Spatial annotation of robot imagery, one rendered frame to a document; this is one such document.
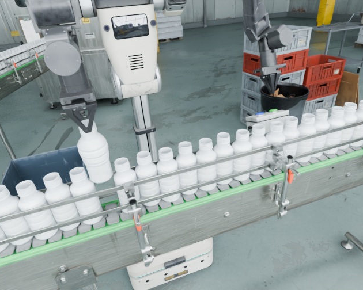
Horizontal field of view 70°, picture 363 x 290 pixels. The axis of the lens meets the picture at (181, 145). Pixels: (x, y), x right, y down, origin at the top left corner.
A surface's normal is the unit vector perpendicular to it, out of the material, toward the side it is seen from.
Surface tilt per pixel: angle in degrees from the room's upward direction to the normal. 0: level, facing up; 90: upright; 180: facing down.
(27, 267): 90
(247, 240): 0
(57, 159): 90
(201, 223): 90
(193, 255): 90
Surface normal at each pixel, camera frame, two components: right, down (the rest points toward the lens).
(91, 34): 0.02, 0.51
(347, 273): -0.07, -0.86
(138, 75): 0.33, 0.47
